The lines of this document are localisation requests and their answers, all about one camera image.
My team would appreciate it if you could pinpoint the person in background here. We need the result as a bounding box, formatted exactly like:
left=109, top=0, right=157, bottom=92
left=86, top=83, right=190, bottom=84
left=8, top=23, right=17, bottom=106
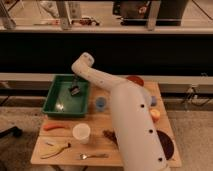
left=112, top=0, right=189, bottom=26

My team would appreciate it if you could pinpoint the green plastic tray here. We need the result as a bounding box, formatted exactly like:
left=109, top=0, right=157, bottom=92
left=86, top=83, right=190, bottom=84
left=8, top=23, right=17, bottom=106
left=43, top=75, right=90, bottom=118

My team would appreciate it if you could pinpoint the blue plastic cup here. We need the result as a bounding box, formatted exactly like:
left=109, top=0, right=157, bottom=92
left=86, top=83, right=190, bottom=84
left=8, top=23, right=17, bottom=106
left=95, top=97, right=107, bottom=112

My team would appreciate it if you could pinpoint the white plastic cup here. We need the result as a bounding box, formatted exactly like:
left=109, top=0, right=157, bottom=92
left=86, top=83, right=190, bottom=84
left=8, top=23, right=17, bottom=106
left=72, top=123, right=91, bottom=144

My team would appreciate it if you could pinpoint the bunch of dark grapes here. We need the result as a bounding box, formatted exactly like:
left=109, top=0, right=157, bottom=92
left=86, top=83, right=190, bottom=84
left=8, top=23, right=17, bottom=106
left=103, top=130, right=118, bottom=145

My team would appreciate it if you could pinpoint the orange carrot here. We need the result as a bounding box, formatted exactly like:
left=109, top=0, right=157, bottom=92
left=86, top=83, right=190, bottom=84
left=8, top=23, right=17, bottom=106
left=43, top=124, right=69, bottom=131

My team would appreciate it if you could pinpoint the black cable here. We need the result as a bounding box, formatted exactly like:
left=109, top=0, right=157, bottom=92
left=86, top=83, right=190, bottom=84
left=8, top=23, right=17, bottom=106
left=183, top=84, right=213, bottom=108

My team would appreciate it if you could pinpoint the red bowl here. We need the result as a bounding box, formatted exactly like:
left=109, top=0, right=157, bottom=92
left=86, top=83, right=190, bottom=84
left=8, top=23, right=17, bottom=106
left=126, top=75, right=144, bottom=86

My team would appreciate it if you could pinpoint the orange fruit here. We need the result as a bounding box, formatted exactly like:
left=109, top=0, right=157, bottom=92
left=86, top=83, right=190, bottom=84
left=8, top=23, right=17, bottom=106
left=150, top=109, right=160, bottom=122

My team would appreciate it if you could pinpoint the white object in background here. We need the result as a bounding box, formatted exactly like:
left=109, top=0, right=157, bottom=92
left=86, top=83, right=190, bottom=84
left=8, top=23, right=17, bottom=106
left=40, top=1, right=59, bottom=18

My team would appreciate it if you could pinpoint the dark brown plate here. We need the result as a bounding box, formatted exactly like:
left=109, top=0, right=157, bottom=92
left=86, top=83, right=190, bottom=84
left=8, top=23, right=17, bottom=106
left=157, top=130, right=174, bottom=160

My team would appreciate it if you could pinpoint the metal fork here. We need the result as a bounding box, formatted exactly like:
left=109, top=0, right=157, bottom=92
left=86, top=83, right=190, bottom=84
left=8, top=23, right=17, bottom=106
left=79, top=154, right=109, bottom=160

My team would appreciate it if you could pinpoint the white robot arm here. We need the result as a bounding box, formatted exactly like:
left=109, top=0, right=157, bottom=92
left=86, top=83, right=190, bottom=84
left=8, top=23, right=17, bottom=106
left=71, top=52, right=171, bottom=171

